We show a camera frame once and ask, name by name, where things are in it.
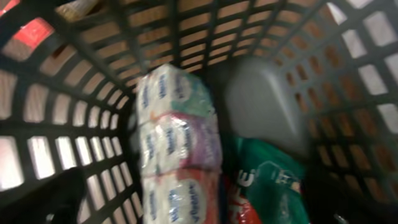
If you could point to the orange biscuit pack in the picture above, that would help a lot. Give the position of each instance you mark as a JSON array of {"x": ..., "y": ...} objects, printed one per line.
[{"x": 30, "y": 36}]

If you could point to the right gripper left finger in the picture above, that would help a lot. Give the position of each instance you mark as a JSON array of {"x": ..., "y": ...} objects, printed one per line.
[{"x": 57, "y": 201}]

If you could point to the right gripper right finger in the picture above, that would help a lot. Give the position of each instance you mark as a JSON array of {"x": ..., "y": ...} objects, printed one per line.
[{"x": 329, "y": 201}]

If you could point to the grey plastic basket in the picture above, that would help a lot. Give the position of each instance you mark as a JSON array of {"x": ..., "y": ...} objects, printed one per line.
[{"x": 316, "y": 79}]

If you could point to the Kleenex tissue multipack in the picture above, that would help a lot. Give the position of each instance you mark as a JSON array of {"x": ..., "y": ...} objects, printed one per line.
[{"x": 180, "y": 148}]

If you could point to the green Nescafe coffee bag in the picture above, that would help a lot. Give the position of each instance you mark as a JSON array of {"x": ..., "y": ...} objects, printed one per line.
[{"x": 262, "y": 183}]

